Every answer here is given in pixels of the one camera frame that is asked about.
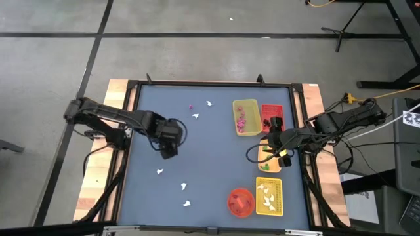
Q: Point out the black desk frame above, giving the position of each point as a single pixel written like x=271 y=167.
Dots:
x=387 y=84

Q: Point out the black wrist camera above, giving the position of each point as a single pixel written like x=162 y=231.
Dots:
x=272 y=141
x=169 y=152

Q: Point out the laptop keyboard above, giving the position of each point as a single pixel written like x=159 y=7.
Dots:
x=411 y=216

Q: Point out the grey equipment cabinet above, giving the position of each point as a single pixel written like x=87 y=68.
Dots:
x=405 y=157

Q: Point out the translucent yellow plastic tray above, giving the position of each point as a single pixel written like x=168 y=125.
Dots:
x=252 y=108

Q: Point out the blue-grey table mat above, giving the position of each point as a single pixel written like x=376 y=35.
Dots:
x=213 y=157

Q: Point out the black frame clamp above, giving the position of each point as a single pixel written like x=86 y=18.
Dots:
x=260 y=78
x=149 y=78

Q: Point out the white fiducial tag paper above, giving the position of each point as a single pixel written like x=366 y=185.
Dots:
x=411 y=119

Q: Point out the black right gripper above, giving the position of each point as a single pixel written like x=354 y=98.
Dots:
x=287 y=139

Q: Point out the orange plastic tray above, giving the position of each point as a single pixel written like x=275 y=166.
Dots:
x=275 y=168

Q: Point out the yellow slotted plastic basket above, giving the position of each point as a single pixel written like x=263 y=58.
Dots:
x=278 y=183

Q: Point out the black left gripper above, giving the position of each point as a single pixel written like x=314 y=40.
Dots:
x=167 y=131

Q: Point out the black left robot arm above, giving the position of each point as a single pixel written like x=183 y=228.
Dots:
x=108 y=114

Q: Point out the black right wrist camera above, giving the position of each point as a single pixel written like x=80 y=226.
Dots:
x=272 y=141

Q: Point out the orange-red round plastic bowl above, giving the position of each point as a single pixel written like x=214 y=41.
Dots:
x=243 y=213

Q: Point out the white box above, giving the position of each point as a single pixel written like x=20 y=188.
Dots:
x=361 y=206

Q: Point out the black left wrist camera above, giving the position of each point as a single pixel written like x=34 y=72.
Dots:
x=169 y=152

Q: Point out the silver frame bracket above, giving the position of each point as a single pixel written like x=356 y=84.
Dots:
x=303 y=233
x=121 y=228

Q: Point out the black tripod stand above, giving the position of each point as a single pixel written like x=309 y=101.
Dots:
x=341 y=32

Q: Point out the grey chair base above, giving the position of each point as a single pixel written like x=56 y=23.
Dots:
x=11 y=146

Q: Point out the red slotted plastic basket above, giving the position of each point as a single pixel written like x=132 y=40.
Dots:
x=272 y=109

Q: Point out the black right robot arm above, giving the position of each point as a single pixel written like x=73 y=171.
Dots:
x=348 y=119

